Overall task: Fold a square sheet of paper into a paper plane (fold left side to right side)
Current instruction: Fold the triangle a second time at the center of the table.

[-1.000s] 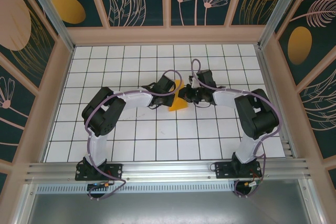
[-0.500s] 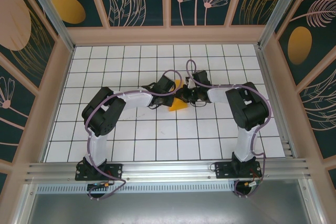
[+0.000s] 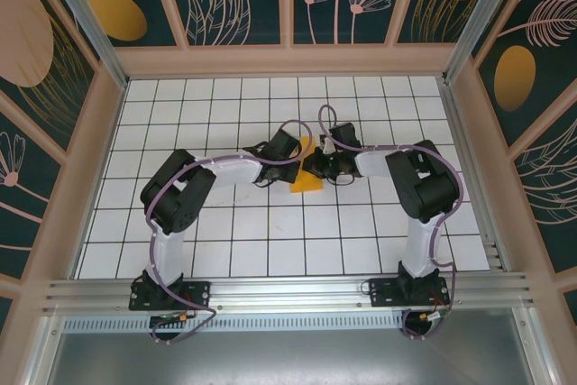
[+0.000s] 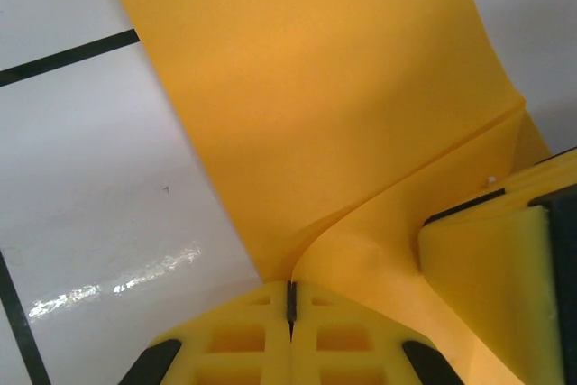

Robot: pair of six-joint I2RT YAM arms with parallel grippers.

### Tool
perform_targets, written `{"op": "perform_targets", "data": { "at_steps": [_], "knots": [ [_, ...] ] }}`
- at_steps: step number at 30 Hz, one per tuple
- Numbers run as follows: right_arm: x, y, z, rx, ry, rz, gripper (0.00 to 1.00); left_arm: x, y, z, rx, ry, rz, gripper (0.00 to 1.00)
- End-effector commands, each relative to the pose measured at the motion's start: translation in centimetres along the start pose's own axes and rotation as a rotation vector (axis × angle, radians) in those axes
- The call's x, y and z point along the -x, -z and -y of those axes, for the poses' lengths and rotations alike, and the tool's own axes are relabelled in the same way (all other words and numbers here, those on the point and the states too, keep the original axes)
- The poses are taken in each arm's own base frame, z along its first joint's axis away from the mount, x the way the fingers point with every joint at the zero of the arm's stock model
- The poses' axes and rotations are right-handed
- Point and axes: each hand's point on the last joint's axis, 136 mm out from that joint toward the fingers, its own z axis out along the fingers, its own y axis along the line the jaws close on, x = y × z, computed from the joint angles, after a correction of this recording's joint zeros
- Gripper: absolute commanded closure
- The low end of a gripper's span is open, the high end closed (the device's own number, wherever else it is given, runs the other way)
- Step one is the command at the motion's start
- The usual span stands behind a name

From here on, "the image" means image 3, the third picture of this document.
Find orange paper sheet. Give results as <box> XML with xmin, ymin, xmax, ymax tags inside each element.
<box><xmin>290</xmin><ymin>134</ymin><xmax>325</xmax><ymax>195</ymax></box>

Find grey metal sheet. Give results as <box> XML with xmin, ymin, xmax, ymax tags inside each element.
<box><xmin>42</xmin><ymin>332</ymin><xmax>540</xmax><ymax>385</ymax></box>

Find aluminium mounting rail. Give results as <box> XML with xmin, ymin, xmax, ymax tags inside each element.
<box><xmin>42</xmin><ymin>270</ymin><xmax>537</xmax><ymax>315</ymax></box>

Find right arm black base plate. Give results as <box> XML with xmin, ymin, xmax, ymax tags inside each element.
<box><xmin>368</xmin><ymin>276</ymin><xmax>451</xmax><ymax>309</ymax></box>

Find aluminium side rail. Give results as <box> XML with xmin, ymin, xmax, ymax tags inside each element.
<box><xmin>439</xmin><ymin>81</ymin><xmax>513</xmax><ymax>271</ymax></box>

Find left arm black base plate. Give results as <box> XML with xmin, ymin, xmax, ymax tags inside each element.
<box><xmin>129</xmin><ymin>280</ymin><xmax>212</xmax><ymax>312</ymax></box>

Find perforated metal cable tray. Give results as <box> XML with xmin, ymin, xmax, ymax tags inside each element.
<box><xmin>62</xmin><ymin>316</ymin><xmax>409</xmax><ymax>334</ymax></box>

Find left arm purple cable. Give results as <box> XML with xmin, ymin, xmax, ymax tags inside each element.
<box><xmin>146</xmin><ymin>119</ymin><xmax>312</xmax><ymax>346</ymax></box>

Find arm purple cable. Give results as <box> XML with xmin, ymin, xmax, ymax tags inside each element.
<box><xmin>146</xmin><ymin>119</ymin><xmax>312</xmax><ymax>346</ymax></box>
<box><xmin>317</xmin><ymin>105</ymin><xmax>465</xmax><ymax>341</ymax></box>

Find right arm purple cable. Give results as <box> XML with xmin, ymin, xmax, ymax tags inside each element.
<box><xmin>317</xmin><ymin>105</ymin><xmax>465</xmax><ymax>341</ymax></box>

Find aluminium frame post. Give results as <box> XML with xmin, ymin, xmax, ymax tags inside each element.
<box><xmin>441</xmin><ymin>0</ymin><xmax>527</xmax><ymax>84</ymax></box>
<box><xmin>35</xmin><ymin>0</ymin><xmax>130</xmax><ymax>89</ymax></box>

